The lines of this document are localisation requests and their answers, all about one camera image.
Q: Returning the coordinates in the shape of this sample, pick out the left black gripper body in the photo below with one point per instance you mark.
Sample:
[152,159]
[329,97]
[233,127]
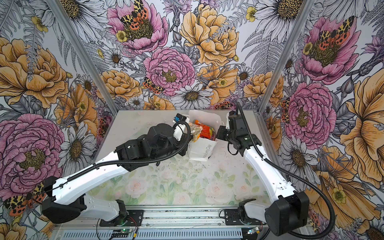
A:
[179,146]

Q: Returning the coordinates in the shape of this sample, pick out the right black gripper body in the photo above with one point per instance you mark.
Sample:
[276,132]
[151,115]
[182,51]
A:
[225,134]

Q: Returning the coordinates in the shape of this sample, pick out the white paper bag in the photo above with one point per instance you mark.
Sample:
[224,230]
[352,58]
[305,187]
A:
[202,148]

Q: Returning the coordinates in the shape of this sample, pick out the small clear cracker packet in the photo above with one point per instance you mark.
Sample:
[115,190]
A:
[195,131]

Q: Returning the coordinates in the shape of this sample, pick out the small red snack packet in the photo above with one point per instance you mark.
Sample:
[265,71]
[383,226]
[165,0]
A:
[208,133]

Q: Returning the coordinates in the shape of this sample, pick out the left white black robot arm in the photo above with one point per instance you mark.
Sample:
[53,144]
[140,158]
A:
[67,197]

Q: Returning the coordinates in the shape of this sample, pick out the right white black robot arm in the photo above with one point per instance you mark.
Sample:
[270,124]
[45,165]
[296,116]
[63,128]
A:
[288,209]

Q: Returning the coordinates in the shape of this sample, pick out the green circuit board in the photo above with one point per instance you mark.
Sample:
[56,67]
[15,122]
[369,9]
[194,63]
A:
[124,233]

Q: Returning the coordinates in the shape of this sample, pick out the aluminium frame rail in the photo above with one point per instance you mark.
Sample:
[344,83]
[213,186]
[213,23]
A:
[164,216]

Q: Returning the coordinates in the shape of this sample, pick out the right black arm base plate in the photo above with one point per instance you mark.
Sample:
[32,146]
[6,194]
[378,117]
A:
[232,218]

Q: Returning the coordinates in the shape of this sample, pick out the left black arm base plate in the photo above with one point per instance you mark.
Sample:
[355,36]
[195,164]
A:
[133,219]

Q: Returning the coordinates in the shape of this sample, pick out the white slotted cable duct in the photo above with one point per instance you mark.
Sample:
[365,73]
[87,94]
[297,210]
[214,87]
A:
[156,234]

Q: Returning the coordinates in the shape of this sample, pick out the right aluminium corner post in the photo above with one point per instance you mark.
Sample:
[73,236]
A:
[291,40]

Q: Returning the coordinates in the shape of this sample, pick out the aluminium corner post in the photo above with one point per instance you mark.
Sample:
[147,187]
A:
[64,21]
[291,40]

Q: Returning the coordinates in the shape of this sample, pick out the left aluminium corner post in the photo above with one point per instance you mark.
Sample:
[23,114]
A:
[64,21]

